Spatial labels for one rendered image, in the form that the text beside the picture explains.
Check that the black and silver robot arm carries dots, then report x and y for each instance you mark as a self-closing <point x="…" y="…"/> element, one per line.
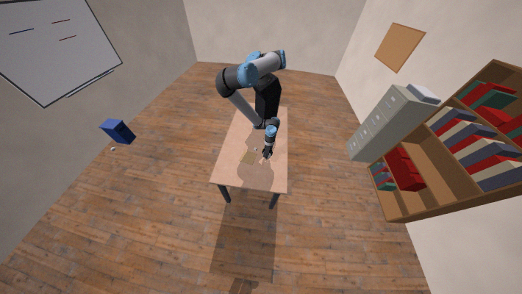
<point x="248" y="74"/>

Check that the tan square mat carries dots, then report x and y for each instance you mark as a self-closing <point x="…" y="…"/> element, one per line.
<point x="248" y="157"/>

